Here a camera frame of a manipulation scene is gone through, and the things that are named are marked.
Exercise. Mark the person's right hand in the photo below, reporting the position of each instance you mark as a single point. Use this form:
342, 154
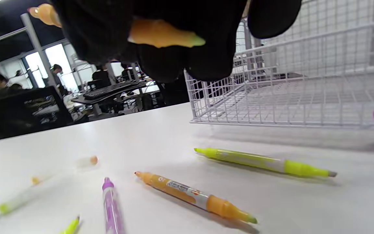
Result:
102, 29

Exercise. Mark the orange highlighter marker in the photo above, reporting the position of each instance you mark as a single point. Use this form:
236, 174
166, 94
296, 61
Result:
88, 161
187, 192
161, 34

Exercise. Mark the black computer monitor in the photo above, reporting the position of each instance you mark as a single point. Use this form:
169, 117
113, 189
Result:
21, 113

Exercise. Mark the yellow-green highlighter marker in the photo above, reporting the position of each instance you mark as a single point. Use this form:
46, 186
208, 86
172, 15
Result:
258, 161
18, 198
71, 227

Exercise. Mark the grey metal frame post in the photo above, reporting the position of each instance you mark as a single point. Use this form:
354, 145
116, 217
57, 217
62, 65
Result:
37, 48

